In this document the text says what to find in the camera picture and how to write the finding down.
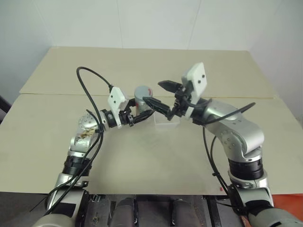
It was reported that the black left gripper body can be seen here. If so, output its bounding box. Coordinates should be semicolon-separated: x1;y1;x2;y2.
118;109;141;128

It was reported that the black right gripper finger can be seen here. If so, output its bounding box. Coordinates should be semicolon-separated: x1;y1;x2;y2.
143;96;174;122
158;80;183;93

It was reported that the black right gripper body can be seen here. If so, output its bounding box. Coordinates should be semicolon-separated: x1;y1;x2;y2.
172;89;191;118

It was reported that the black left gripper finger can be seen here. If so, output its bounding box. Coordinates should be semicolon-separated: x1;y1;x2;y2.
132;109;156;125
123;98;137;114

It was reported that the grey metal can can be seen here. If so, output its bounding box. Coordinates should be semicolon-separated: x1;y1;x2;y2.
134;94;155;119

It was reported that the grey jar lid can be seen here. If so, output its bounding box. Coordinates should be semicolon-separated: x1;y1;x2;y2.
134;85;153;99

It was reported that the clear plastic box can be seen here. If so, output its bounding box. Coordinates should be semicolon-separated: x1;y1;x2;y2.
152;113;181;130

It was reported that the dark rounded shape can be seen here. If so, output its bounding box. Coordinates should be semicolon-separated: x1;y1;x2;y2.
170;198;190;227
110;197;139;227

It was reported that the orange object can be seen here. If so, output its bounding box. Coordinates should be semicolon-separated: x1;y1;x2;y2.
271;193;303;215

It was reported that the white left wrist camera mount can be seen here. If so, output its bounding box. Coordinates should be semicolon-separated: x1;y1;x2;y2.
107;87;126;129

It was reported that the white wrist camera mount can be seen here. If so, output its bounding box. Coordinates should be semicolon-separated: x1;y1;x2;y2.
107;87;126;129
181;62;209;119

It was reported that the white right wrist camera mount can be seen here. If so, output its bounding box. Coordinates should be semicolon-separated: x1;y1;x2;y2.
181;62;209;119

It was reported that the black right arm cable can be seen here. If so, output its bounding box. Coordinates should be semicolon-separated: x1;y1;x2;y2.
189;102;258;215

